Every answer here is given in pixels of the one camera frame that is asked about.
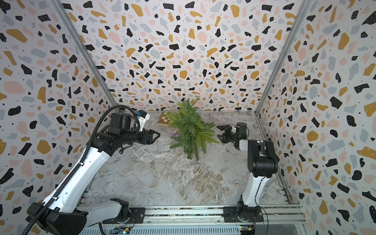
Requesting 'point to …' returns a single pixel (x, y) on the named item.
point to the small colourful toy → (175, 134)
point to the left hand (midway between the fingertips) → (155, 132)
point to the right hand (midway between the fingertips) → (217, 129)
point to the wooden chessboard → (164, 119)
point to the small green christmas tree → (195, 134)
